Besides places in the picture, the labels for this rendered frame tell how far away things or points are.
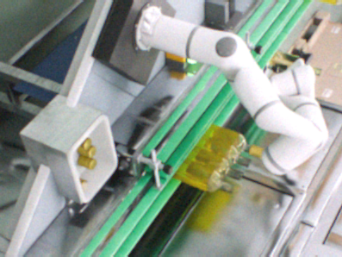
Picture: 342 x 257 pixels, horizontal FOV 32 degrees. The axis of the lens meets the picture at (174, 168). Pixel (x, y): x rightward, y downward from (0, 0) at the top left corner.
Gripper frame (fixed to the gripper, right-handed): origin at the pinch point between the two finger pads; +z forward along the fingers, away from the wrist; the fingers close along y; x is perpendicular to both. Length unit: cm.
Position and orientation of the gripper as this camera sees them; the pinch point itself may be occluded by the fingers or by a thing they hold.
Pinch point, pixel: (291, 62)
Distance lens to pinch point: 214.4
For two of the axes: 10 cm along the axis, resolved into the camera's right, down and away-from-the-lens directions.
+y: 6.2, -6.1, -4.9
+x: -7.9, -5.0, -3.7
